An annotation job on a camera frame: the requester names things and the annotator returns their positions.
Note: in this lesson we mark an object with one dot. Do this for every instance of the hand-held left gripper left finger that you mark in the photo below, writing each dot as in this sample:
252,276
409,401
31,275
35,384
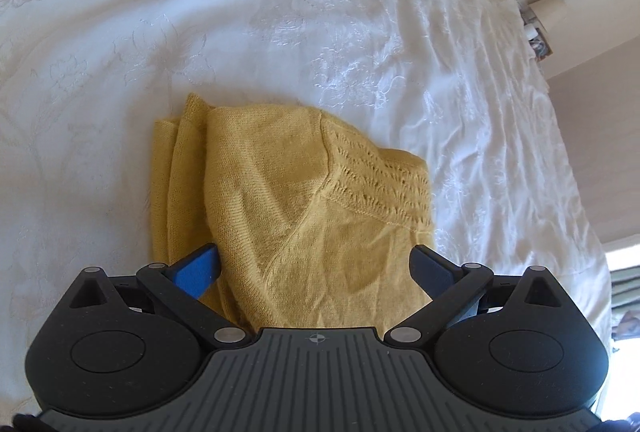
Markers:
197,269

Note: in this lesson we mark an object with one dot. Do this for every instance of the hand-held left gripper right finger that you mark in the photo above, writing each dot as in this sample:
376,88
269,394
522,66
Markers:
430,273

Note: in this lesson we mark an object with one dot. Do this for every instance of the yellow knit sweater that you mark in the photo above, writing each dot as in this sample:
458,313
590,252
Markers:
300,192

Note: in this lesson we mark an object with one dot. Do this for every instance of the bedside table with items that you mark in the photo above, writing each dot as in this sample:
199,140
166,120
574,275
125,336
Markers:
539,42

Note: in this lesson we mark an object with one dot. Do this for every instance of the white embroidered bedspread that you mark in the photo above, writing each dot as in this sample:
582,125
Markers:
300,11

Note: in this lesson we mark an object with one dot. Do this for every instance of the beige lamp shade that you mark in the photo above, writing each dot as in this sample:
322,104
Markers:
545,6

